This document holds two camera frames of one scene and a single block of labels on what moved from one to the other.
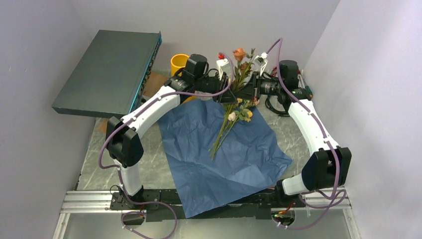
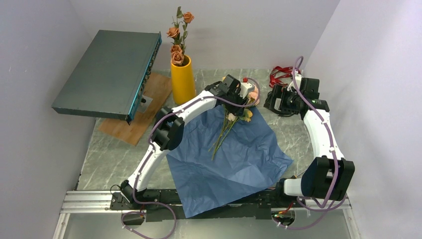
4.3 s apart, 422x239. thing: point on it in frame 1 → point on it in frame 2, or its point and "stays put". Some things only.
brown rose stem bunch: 243,67 → 178,33
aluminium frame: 99,202 stays put
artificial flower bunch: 241,109 stays put
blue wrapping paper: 249,158 stays put
